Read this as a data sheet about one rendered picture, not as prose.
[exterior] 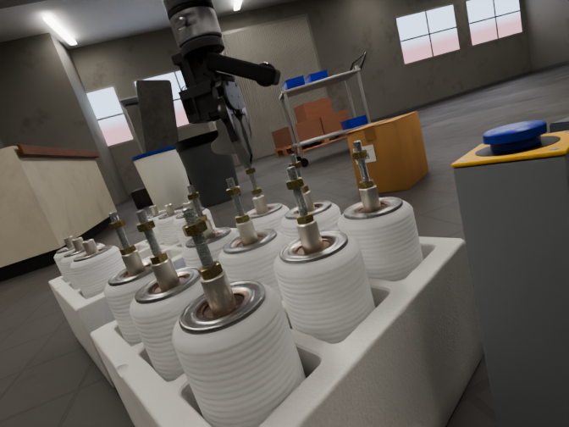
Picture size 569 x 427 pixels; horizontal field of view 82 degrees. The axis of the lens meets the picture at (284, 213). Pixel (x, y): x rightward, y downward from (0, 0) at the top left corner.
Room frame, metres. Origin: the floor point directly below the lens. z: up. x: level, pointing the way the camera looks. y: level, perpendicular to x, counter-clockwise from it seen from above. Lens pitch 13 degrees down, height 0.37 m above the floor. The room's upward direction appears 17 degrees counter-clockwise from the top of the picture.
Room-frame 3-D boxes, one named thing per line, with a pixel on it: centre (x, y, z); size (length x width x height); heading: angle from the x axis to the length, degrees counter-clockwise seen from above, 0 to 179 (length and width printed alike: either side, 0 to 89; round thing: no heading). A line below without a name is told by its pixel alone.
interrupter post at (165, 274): (0.35, 0.15, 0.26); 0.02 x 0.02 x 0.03
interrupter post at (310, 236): (0.33, -0.02, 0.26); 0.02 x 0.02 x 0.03
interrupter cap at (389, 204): (0.41, -0.11, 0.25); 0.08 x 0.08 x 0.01
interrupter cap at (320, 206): (0.50, -0.04, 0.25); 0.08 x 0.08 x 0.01
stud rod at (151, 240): (0.35, 0.15, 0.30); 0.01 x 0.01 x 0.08
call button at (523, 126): (0.25, -0.19, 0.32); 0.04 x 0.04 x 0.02
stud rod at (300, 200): (0.33, -0.02, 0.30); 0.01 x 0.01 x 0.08
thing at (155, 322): (0.35, 0.15, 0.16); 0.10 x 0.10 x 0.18
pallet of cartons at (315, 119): (6.44, -0.95, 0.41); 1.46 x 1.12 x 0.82; 103
